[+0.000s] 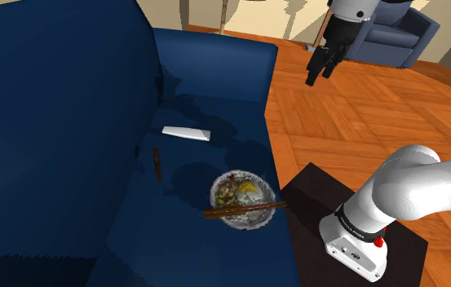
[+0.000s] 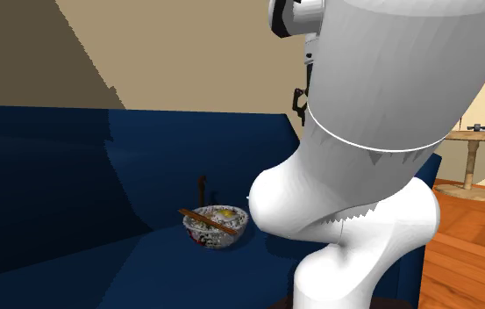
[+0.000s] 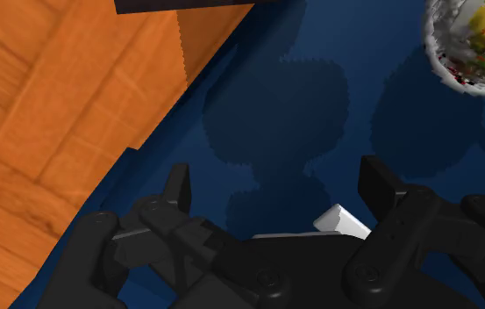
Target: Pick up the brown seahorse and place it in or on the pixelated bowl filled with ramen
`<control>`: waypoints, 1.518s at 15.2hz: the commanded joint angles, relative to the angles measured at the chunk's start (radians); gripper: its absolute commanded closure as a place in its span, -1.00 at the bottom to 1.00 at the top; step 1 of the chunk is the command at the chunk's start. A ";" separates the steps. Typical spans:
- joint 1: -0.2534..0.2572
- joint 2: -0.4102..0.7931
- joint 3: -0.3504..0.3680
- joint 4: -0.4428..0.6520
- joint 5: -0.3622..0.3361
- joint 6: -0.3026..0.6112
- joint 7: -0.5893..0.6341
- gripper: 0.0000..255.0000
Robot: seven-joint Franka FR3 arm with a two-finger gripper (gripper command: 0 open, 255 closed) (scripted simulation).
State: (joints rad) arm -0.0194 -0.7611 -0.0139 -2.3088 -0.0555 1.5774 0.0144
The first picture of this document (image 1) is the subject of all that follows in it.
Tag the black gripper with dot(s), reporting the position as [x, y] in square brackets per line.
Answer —
[341, 33]

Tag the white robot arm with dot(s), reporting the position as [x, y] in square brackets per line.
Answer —
[400, 190]

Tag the grey-blue armchair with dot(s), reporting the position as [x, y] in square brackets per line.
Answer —
[392, 37]

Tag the patterned bowl of food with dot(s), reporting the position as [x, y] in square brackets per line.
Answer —
[249, 187]

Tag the white remote control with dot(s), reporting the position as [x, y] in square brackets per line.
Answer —
[185, 133]

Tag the brown chopstick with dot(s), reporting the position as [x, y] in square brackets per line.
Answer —
[225, 215]
[245, 207]

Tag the dark robot stand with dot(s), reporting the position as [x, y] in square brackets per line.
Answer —
[312, 238]

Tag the brown stick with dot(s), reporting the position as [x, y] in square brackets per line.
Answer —
[157, 165]

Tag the dark blue sofa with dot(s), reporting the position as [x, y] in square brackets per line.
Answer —
[58, 119]

